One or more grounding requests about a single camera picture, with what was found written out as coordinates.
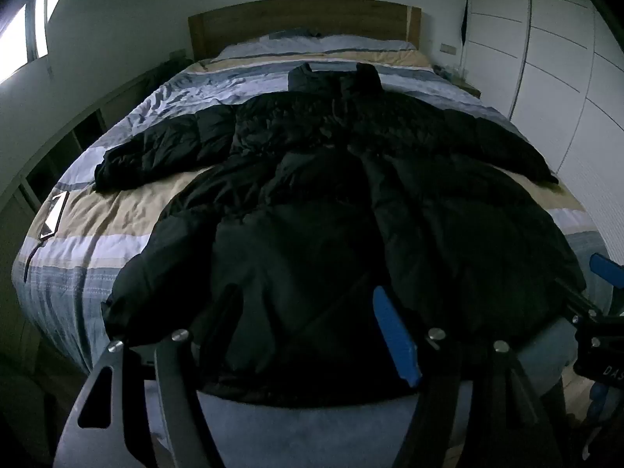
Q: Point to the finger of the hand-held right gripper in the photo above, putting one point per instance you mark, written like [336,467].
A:
[607,270]
[580,300]

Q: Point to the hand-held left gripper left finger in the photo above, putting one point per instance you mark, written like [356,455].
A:
[174,375]

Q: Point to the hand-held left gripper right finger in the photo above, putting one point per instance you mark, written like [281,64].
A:
[397,341]

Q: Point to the black puffer jacket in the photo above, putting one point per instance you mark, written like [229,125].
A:
[312,195]

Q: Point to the bed with striped duvet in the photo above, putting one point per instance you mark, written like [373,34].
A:
[117,214]

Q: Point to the tablet with white screen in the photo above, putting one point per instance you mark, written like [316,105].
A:
[53,215]

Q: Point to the white wardrobe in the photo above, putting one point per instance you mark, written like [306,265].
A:
[555,68]

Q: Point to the wooden nightstand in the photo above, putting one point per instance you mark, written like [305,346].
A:
[463,85]

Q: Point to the low open shelf unit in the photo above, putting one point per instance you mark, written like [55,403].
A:
[58,156]

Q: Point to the light blue pillow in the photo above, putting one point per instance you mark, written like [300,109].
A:
[341,43]

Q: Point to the wooden headboard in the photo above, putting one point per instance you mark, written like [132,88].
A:
[302,17]

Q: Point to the window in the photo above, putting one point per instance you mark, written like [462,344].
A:
[22,34]

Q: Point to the wall switch plate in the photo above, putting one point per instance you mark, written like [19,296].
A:
[447,48]

